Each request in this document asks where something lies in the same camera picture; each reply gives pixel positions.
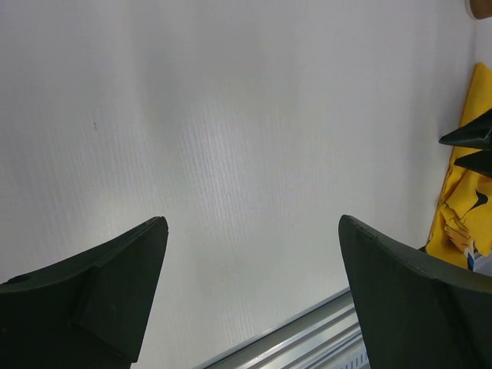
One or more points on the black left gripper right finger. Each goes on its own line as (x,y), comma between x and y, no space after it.
(415,311)

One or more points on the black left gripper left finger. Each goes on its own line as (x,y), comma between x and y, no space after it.
(88,311)

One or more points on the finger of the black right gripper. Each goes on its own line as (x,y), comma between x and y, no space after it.
(475,134)
(480,161)

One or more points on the yellow Pikachu cloth placemat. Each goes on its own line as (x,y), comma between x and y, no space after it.
(461,228)

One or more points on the brown and white metal cup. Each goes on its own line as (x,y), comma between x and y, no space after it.
(481,9)

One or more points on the aluminium front frame rail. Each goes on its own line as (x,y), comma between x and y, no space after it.
(325,336)

